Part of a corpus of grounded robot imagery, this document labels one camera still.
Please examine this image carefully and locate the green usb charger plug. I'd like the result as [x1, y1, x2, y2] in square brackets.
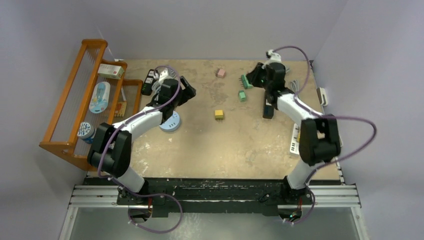
[240, 74, 254, 90]

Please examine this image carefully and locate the green charger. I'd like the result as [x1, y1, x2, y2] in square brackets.
[238, 90, 247, 102]

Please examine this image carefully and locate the round blue power socket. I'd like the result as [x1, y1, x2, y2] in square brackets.
[159, 111, 182, 133]

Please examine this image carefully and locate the yellow usb charger plug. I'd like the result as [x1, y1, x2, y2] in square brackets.
[214, 109, 225, 121]

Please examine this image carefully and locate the pink usb charger plug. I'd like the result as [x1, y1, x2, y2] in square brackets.
[215, 68, 226, 79]

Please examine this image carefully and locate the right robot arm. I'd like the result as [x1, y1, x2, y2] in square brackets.
[246, 62, 341, 204]

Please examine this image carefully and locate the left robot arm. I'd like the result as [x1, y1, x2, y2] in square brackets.
[87, 76, 196, 205]

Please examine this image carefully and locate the orange snack packet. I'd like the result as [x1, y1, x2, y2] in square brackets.
[114, 101, 127, 117]

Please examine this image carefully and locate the white red box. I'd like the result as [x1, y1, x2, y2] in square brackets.
[97, 63, 125, 80]

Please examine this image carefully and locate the white power strip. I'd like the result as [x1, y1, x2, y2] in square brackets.
[289, 124, 300, 155]

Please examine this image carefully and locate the blue blister pack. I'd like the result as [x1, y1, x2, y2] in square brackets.
[88, 81, 111, 114]

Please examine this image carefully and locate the orange wooden rack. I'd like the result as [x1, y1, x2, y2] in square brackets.
[39, 39, 143, 172]

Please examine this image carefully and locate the blue white cup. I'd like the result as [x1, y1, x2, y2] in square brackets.
[77, 121, 96, 144]

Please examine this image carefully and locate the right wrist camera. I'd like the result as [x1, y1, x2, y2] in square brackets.
[263, 49, 282, 66]

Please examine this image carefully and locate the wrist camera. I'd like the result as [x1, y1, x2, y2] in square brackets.
[263, 49, 282, 66]
[151, 68, 174, 93]

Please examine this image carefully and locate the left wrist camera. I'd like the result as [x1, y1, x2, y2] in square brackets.
[151, 68, 174, 93]

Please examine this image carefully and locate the grey cable bundle right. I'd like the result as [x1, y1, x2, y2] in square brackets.
[288, 79, 301, 97]

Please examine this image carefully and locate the white wall bracket upper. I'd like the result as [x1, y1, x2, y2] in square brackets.
[316, 87, 329, 107]

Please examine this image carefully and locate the black metal base rail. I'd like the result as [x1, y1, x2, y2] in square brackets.
[69, 178, 361, 219]

